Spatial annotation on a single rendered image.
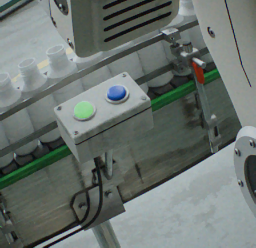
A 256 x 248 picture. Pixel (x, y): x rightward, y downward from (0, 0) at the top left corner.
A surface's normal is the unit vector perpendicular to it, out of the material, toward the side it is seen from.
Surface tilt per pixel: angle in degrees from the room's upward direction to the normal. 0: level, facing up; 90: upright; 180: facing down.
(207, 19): 90
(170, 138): 90
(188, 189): 0
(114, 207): 90
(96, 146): 110
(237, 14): 90
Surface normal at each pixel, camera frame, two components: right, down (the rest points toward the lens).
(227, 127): 0.44, 0.36
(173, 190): -0.26, -0.83
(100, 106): -0.10, -0.66
